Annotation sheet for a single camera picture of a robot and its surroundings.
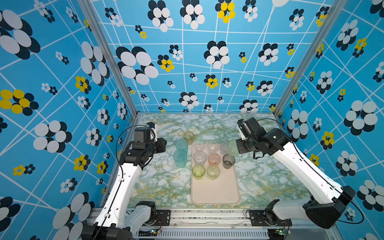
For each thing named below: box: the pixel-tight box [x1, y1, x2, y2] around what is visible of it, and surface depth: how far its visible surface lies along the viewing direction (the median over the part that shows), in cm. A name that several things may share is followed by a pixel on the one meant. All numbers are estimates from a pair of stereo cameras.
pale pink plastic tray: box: [191, 143, 240, 205], surface depth 86 cm
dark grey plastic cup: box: [222, 153, 236, 169], surface depth 90 cm
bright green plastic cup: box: [192, 164, 206, 180], surface depth 89 cm
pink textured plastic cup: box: [208, 153, 221, 166], surface depth 92 cm
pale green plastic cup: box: [207, 165, 220, 180], surface depth 86 cm
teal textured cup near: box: [173, 149, 187, 168], surface depth 93 cm
